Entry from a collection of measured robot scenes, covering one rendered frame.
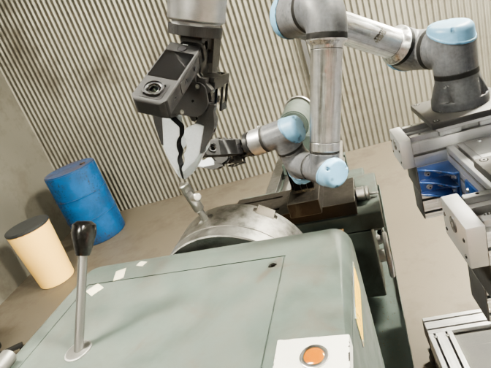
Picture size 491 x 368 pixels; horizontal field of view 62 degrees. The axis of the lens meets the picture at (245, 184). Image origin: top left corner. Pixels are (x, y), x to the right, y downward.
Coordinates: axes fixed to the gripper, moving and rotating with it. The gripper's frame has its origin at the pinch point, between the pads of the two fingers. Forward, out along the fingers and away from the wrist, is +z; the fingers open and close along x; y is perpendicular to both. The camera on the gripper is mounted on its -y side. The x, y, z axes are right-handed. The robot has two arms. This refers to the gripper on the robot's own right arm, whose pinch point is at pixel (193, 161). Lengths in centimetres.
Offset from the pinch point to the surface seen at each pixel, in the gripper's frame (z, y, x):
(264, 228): -37, -27, -26
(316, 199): -28.1, 20.2, -17.6
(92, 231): -31, -61, -25
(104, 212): 263, 174, 38
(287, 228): -38, -22, -27
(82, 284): -28, -61, -31
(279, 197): -8.7, 34.1, -12.1
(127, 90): 225, 188, 160
